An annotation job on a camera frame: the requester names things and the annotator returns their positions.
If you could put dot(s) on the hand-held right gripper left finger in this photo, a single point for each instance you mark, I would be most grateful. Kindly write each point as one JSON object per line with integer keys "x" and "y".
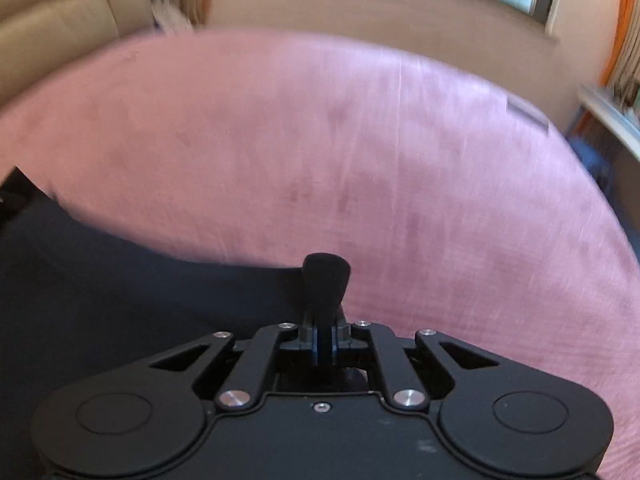
{"x": 260, "y": 360}

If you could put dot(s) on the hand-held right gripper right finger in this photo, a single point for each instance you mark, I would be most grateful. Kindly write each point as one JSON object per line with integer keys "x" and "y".
{"x": 385, "y": 360}

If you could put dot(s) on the dark striped-sleeve hoodie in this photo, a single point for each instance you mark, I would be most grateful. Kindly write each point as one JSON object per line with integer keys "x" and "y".
{"x": 100, "y": 285}

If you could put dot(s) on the beige sofa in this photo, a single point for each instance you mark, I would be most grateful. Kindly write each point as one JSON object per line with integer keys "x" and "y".
{"x": 60, "y": 15}

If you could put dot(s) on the bed with pink bedspread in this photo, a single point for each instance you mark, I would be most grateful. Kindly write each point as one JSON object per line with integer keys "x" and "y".
{"x": 350, "y": 160}

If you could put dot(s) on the blue plastic stool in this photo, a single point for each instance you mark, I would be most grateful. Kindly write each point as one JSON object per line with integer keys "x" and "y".
{"x": 592, "y": 165}

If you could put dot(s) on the black phone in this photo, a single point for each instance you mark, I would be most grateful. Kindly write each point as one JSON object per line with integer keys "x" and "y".
{"x": 528, "y": 113}

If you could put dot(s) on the beige orange curtain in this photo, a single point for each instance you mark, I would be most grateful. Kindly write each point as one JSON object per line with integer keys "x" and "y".
{"x": 622, "y": 35}

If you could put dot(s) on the white wall desk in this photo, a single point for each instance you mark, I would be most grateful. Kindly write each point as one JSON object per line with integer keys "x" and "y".
{"x": 612, "y": 115}

